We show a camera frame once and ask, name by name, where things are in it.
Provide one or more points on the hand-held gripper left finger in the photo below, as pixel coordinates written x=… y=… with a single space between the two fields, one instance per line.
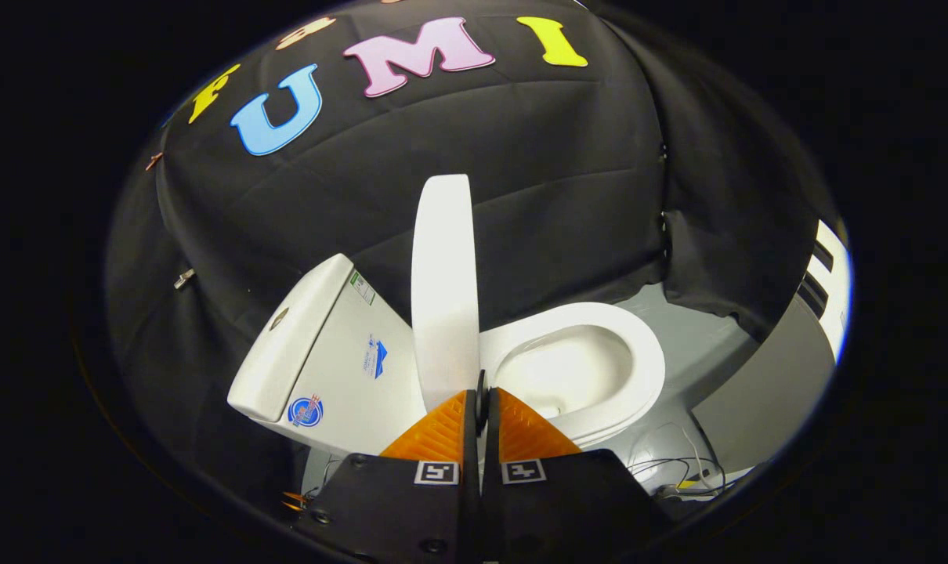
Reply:
x=411 y=509

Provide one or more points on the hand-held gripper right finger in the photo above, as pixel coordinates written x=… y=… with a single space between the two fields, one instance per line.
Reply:
x=552 y=509

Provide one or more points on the white toilet lid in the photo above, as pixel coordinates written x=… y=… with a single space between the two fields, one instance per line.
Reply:
x=443 y=298

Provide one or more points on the white toilet with tank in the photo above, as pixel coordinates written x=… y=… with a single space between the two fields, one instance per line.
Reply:
x=341 y=368

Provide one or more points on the grey side panel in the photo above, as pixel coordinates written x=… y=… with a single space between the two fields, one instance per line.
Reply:
x=764 y=399

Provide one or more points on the silver cloth clip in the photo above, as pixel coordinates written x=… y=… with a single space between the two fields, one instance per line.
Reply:
x=184 y=278

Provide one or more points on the black backdrop cloth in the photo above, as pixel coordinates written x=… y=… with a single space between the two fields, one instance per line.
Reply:
x=521 y=172

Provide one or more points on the white slotted shelf unit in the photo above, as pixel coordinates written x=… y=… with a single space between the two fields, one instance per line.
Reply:
x=830 y=290

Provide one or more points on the copper cloth clip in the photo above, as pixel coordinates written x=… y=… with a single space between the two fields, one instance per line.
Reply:
x=154 y=161

